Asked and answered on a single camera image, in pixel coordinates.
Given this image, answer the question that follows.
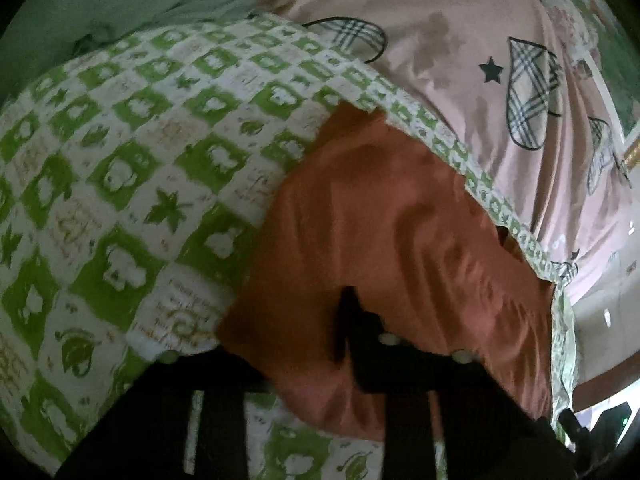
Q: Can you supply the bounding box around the rust orange knit sweater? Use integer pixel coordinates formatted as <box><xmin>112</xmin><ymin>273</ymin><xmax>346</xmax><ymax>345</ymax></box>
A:
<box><xmin>216</xmin><ymin>103</ymin><xmax>554</xmax><ymax>440</ymax></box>

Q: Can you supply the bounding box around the green white checkered bed sheet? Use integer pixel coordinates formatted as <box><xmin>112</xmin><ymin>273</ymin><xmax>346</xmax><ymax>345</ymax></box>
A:
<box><xmin>1</xmin><ymin>14</ymin><xmax>561</xmax><ymax>476</ymax></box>

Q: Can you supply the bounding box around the pink quilt with plaid hearts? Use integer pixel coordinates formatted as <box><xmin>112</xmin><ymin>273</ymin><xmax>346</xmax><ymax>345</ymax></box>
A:
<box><xmin>262</xmin><ymin>0</ymin><xmax>632</xmax><ymax>301</ymax></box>

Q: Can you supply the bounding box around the grey green pillow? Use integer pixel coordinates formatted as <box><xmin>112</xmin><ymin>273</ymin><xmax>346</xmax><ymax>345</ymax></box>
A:
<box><xmin>1</xmin><ymin>0</ymin><xmax>257</xmax><ymax>101</ymax></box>

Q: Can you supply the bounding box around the brown wooden door frame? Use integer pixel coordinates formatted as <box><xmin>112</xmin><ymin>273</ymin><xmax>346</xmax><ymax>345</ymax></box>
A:
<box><xmin>573</xmin><ymin>365</ymin><xmax>639</xmax><ymax>412</ymax></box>

